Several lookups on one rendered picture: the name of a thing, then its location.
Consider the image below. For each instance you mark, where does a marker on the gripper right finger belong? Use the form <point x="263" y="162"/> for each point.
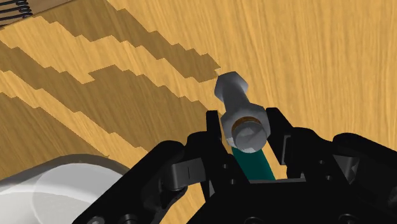
<point x="313" y="145"/>

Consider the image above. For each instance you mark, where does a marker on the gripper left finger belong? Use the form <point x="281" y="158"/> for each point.
<point x="198" y="149"/>

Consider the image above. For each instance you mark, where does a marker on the white bowl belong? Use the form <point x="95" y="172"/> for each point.
<point x="52" y="192"/>

